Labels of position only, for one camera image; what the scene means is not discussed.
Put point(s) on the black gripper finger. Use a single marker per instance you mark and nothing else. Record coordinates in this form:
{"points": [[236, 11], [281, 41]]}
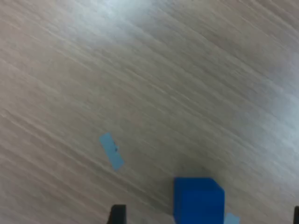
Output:
{"points": [[296, 215], [118, 215]]}

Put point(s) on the blue cube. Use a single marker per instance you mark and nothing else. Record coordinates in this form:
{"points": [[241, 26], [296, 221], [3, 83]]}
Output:
{"points": [[198, 203]]}

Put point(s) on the small tape patch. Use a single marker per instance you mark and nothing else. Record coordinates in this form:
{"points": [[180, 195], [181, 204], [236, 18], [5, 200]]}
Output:
{"points": [[111, 151], [232, 219]]}

